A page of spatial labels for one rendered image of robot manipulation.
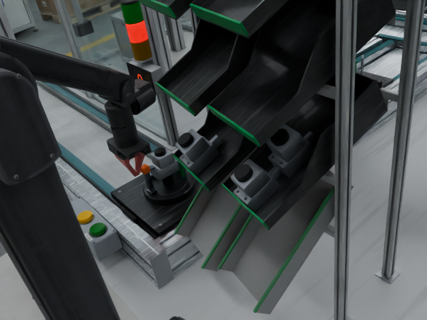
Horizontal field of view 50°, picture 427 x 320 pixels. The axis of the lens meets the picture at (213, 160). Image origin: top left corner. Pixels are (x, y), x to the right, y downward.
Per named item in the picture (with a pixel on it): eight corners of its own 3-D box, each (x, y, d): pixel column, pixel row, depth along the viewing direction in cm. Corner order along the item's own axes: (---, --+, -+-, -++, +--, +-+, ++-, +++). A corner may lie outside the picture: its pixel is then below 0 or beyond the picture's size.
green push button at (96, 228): (96, 241, 112) (93, 235, 111) (88, 233, 115) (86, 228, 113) (110, 232, 114) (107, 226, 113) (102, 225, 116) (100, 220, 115)
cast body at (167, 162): (159, 181, 116) (153, 159, 112) (150, 174, 119) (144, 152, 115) (185, 166, 120) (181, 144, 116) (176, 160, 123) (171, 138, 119)
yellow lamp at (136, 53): (140, 62, 121) (136, 44, 119) (131, 58, 125) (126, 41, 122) (155, 55, 124) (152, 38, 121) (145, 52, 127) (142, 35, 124)
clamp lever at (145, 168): (150, 192, 117) (142, 169, 113) (146, 189, 118) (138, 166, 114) (161, 185, 119) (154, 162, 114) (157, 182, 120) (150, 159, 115)
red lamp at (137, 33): (136, 44, 119) (131, 26, 116) (126, 40, 122) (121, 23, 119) (152, 38, 121) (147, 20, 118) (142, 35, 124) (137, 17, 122)
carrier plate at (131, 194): (160, 239, 110) (158, 232, 108) (112, 197, 126) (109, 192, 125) (233, 190, 121) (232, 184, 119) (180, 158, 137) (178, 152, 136)
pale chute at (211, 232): (217, 272, 94) (201, 268, 91) (188, 236, 104) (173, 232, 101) (289, 156, 89) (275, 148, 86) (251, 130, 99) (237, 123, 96)
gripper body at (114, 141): (129, 135, 114) (122, 110, 110) (152, 150, 107) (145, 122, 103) (107, 146, 111) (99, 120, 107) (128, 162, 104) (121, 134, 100)
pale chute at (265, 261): (270, 315, 83) (254, 313, 81) (232, 270, 93) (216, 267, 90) (354, 186, 79) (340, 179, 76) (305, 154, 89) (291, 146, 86)
